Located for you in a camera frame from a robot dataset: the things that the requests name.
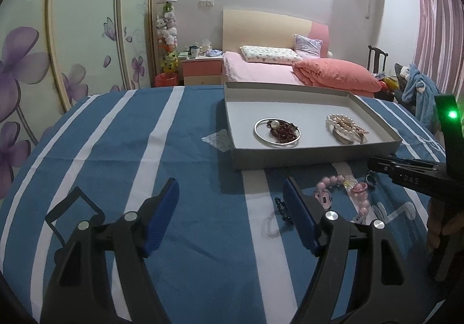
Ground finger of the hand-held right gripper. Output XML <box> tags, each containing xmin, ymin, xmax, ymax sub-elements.
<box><xmin>389</xmin><ymin>167</ymin><xmax>451</xmax><ymax>198</ymax></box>
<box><xmin>367</xmin><ymin>155</ymin><xmax>448</xmax><ymax>173</ymax></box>

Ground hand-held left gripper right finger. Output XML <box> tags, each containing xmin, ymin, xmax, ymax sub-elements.
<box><xmin>282</xmin><ymin>176</ymin><xmax>441</xmax><ymax>324</ymax></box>

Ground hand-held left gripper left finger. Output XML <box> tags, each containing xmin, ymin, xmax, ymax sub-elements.
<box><xmin>40</xmin><ymin>177</ymin><xmax>181</xmax><ymax>324</ymax></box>

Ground large pink bead bracelet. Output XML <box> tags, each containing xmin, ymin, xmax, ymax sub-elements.
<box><xmin>315</xmin><ymin>173</ymin><xmax>378</xmax><ymax>225</ymax></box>

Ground white pearl bracelet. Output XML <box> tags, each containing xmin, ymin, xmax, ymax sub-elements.
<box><xmin>325</xmin><ymin>113</ymin><xmax>358</xmax><ymax>136</ymax></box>

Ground silver bangle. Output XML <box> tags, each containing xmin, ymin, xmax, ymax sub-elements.
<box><xmin>254</xmin><ymin>117</ymin><xmax>302</xmax><ymax>146</ymax></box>

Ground dark red bead bracelet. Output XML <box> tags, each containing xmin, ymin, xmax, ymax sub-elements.
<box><xmin>268</xmin><ymin>120</ymin><xmax>301</xmax><ymax>140</ymax></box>

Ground grey cardboard box tray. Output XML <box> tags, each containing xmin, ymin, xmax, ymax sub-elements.
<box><xmin>223</xmin><ymin>82</ymin><xmax>403</xmax><ymax>171</ymax></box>

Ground person's right hand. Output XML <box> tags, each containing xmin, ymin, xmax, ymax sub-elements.
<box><xmin>425</xmin><ymin>197</ymin><xmax>464</xmax><ymax>256</ymax></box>

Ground blue fleece robe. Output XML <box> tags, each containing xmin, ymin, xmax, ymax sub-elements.
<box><xmin>399</xmin><ymin>64</ymin><xmax>445</xmax><ymax>136</ymax></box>

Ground colourful toys on chair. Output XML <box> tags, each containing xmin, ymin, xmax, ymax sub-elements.
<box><xmin>375</xmin><ymin>74</ymin><xmax>399</xmax><ymax>93</ymax></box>

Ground blue white striped cloth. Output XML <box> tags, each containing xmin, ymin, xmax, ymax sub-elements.
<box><xmin>0</xmin><ymin>86</ymin><xmax>450</xmax><ymax>324</ymax></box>

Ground folded pink quilt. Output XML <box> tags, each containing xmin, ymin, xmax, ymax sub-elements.
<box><xmin>292</xmin><ymin>59</ymin><xmax>383</xmax><ymax>95</ymax></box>

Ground pink curtain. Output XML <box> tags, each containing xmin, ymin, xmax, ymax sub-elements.
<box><xmin>413</xmin><ymin>0</ymin><xmax>464</xmax><ymax>100</ymax></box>

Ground dark wooden chair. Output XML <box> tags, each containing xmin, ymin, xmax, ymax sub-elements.
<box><xmin>367</xmin><ymin>45</ymin><xmax>390</xmax><ymax>74</ymax></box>

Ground purple pillow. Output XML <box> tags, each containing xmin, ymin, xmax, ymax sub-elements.
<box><xmin>293</xmin><ymin>35</ymin><xmax>323</xmax><ymax>57</ymax></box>

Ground red bin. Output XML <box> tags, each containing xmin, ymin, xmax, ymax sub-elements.
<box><xmin>154</xmin><ymin>73</ymin><xmax>178</xmax><ymax>88</ymax></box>

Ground pink bed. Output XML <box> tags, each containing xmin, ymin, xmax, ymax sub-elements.
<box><xmin>222</xmin><ymin>51</ymin><xmax>374</xmax><ymax>98</ymax></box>

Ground white printed pillow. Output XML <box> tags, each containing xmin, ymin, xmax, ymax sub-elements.
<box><xmin>240</xmin><ymin>46</ymin><xmax>301</xmax><ymax>64</ymax></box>

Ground pink white nightstand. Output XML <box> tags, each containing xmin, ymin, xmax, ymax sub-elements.
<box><xmin>179</xmin><ymin>54</ymin><xmax>223</xmax><ymax>85</ymax></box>

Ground cream pink bed headboard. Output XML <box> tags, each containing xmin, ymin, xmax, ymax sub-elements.
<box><xmin>222</xmin><ymin>8</ymin><xmax>330</xmax><ymax>58</ymax></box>

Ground plush toy tower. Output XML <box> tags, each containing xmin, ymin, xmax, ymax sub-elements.
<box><xmin>155</xmin><ymin>0</ymin><xmax>180</xmax><ymax>74</ymax></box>

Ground floral sliding door wardrobe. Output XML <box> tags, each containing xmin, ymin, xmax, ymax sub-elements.
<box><xmin>0</xmin><ymin>0</ymin><xmax>153</xmax><ymax>165</ymax></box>

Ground black bead bracelet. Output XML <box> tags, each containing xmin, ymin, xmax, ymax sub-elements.
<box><xmin>273</xmin><ymin>195</ymin><xmax>292</xmax><ymax>223</ymax></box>

